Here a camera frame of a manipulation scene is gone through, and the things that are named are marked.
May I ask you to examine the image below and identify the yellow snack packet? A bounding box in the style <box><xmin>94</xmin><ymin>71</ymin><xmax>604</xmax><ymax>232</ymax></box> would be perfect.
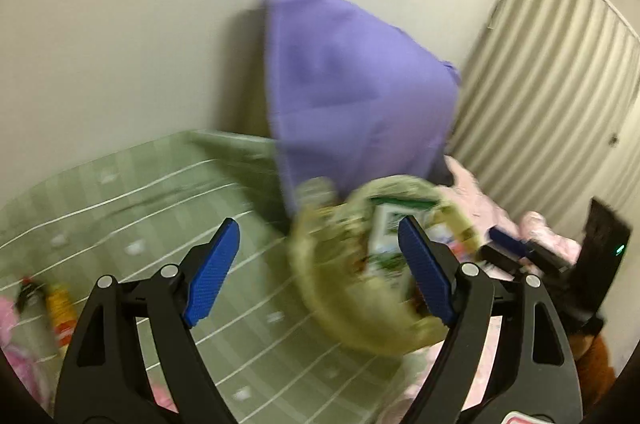
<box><xmin>46</xmin><ymin>283</ymin><xmax>79</xmax><ymax>351</ymax></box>

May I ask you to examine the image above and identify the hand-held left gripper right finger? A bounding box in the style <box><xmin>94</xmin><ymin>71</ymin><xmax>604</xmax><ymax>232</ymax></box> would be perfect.
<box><xmin>398</xmin><ymin>215</ymin><xmax>583</xmax><ymax>424</ymax></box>

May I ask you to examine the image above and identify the pile of snack wrappers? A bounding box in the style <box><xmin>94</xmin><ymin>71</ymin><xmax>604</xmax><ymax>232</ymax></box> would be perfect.
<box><xmin>360</xmin><ymin>196</ymin><xmax>481</xmax><ymax>305</ymax></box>

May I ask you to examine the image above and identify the purple pillow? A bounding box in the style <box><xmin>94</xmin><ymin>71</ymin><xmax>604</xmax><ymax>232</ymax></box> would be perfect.
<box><xmin>262</xmin><ymin>0</ymin><xmax>463</xmax><ymax>215</ymax></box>

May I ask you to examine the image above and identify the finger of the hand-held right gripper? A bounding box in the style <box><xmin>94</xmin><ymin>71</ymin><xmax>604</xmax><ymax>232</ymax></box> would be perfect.
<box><xmin>489</xmin><ymin>226</ymin><xmax>573</xmax><ymax>272</ymax></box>
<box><xmin>479</xmin><ymin>245</ymin><xmax>526</xmax><ymax>277</ymax></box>

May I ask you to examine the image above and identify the pink floral blanket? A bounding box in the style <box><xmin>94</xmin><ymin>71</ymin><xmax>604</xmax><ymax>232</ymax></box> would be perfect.
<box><xmin>150</xmin><ymin>156</ymin><xmax>586</xmax><ymax>424</ymax></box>

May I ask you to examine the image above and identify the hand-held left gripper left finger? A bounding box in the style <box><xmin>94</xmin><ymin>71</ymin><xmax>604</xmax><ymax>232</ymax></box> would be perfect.
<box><xmin>54</xmin><ymin>218</ymin><xmax>241</xmax><ymax>424</ymax></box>

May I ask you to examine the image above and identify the beige curtain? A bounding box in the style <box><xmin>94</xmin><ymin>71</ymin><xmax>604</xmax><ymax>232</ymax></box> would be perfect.
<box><xmin>445</xmin><ymin>0</ymin><xmax>640</xmax><ymax>265</ymax></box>

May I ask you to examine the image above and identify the person's right forearm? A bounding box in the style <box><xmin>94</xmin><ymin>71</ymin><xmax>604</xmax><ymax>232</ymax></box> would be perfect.
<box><xmin>569</xmin><ymin>328</ymin><xmax>617</xmax><ymax>407</ymax></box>

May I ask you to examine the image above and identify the green checked tablecloth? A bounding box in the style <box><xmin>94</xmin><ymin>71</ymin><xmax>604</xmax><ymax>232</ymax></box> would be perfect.
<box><xmin>0</xmin><ymin>129</ymin><xmax>451</xmax><ymax>424</ymax></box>

